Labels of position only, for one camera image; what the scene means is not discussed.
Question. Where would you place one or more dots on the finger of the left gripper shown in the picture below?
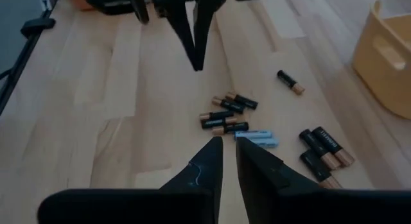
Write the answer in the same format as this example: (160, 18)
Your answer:
(180, 12)
(205, 12)

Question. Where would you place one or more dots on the light blue battery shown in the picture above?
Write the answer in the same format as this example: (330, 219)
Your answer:
(265, 142)
(253, 134)

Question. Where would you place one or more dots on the yellow plastic bin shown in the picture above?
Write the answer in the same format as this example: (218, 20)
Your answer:
(379, 73)

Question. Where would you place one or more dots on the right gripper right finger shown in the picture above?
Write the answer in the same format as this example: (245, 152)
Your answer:
(263, 185)

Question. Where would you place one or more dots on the black aluminium table frame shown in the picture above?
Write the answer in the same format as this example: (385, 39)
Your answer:
(35, 26)

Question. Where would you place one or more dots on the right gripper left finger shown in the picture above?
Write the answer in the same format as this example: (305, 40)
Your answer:
(199, 179)

